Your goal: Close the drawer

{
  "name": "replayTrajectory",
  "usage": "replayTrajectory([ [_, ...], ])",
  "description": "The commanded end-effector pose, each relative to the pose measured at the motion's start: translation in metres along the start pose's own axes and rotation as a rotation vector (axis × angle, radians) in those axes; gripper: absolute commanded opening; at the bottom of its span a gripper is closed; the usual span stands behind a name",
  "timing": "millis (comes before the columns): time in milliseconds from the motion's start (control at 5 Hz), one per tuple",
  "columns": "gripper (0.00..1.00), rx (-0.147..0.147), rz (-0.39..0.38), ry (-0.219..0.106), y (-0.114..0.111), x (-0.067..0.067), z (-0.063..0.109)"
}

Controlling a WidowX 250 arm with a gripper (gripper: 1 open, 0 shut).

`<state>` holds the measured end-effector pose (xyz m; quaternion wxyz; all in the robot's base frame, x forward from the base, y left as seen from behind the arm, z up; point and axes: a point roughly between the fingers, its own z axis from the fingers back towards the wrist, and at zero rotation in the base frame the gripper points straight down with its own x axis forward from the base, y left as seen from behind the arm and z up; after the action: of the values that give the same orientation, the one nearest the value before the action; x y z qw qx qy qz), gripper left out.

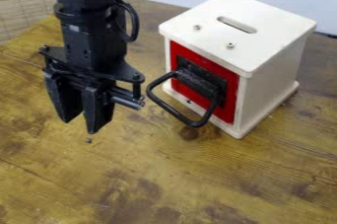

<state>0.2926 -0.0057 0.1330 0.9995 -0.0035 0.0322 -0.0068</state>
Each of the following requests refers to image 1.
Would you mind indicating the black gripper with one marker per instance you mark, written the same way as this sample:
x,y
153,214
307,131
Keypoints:
x,y
65,79

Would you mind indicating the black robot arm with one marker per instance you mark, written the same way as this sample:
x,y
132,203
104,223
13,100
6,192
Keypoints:
x,y
97,28

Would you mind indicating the red drawer front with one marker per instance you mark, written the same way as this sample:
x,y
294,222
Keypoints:
x,y
182,57

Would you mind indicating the white wooden drawer box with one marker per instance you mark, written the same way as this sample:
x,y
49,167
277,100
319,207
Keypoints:
x,y
269,36

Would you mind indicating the left bolt on box top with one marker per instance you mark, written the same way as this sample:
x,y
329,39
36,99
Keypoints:
x,y
197,28

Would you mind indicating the bolt on box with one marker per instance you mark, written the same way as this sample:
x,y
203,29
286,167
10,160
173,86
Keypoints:
x,y
230,45
197,28

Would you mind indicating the right bolt on box top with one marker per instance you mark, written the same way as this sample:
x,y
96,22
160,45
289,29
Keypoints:
x,y
230,45

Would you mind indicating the black metal drawer handle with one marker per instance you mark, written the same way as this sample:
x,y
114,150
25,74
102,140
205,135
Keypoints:
x,y
194,85

